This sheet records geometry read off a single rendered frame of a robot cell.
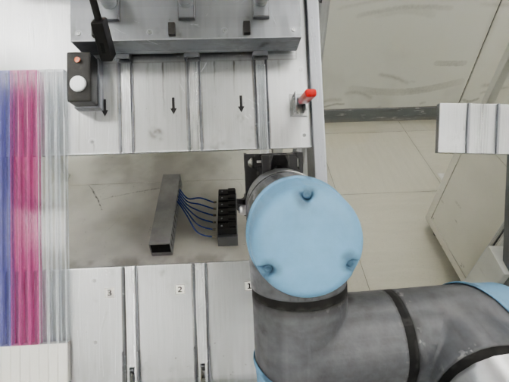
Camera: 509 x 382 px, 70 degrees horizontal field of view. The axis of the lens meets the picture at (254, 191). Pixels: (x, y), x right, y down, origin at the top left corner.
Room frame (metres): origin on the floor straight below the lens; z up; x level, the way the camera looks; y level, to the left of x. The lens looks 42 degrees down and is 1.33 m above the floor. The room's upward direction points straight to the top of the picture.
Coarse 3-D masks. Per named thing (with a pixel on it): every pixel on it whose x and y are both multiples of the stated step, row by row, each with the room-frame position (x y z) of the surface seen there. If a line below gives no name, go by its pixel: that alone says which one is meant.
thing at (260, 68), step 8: (264, 64) 0.58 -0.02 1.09; (264, 72) 0.57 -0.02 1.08; (264, 80) 0.56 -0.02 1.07; (264, 88) 0.55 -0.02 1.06; (264, 96) 0.54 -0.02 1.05; (264, 104) 0.53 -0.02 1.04; (264, 112) 0.52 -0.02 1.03; (264, 120) 0.51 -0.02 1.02; (264, 128) 0.50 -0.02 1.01; (264, 136) 0.49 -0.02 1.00; (264, 144) 0.48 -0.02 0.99; (264, 152) 0.47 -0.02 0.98
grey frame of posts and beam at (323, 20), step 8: (320, 0) 0.74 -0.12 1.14; (328, 0) 0.73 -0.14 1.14; (328, 8) 0.73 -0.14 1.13; (320, 16) 0.73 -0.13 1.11; (320, 24) 0.73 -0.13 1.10; (320, 32) 0.73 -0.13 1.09; (320, 40) 0.73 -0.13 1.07; (320, 48) 0.73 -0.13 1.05; (304, 152) 0.73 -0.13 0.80; (304, 160) 0.73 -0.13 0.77; (304, 168) 0.73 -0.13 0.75
